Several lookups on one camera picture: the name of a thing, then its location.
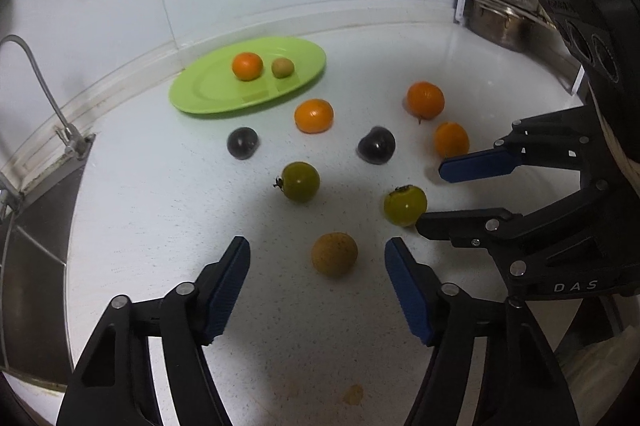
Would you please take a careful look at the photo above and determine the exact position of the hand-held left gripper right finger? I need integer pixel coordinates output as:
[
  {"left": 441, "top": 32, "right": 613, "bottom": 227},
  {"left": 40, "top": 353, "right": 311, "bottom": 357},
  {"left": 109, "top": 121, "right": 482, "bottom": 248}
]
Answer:
[{"left": 384, "top": 237, "right": 576, "bottom": 426}]

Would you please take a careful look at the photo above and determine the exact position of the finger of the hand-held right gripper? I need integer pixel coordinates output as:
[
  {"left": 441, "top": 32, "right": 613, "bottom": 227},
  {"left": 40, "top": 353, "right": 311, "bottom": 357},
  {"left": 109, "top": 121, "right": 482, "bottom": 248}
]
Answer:
[
  {"left": 439, "top": 107, "right": 606, "bottom": 184},
  {"left": 417, "top": 180, "right": 621, "bottom": 279}
]

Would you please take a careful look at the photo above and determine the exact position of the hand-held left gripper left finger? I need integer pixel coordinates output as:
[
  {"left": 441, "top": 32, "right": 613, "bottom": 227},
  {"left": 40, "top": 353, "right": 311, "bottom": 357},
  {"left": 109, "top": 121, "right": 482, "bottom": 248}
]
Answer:
[{"left": 56, "top": 236, "right": 251, "bottom": 426}]

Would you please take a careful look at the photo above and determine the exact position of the large brown round fruit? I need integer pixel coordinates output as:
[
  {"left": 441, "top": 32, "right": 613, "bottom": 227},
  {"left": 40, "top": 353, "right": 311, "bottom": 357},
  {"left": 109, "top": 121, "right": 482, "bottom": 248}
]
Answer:
[{"left": 311, "top": 232, "right": 359, "bottom": 278}]

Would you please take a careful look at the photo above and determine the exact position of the orange mandarin with stem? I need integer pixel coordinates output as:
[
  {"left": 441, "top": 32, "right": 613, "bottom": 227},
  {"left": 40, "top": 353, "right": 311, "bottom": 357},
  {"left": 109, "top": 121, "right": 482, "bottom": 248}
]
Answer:
[{"left": 406, "top": 81, "right": 445, "bottom": 124}]

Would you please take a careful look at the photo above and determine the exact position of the dark purple plum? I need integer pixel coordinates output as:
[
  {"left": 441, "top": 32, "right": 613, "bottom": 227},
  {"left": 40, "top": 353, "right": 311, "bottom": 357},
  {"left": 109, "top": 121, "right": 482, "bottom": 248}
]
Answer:
[
  {"left": 357, "top": 126, "right": 397, "bottom": 165},
  {"left": 226, "top": 127, "right": 261, "bottom": 159}
]

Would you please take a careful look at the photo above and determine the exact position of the green plate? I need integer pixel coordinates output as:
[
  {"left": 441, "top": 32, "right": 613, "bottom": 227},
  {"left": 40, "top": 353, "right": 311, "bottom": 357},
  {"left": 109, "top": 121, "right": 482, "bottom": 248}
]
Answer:
[{"left": 168, "top": 35, "right": 328, "bottom": 120}]

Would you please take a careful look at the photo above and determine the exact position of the steel pot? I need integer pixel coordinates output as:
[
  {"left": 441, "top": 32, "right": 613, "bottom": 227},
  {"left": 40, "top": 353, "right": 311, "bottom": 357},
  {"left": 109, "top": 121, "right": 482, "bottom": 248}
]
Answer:
[{"left": 467, "top": 0, "right": 546, "bottom": 53}]

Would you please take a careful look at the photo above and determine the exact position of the steel sink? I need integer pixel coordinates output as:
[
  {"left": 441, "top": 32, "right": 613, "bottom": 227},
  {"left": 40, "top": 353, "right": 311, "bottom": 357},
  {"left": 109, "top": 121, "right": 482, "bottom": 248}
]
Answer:
[{"left": 0, "top": 136, "right": 96, "bottom": 389}]

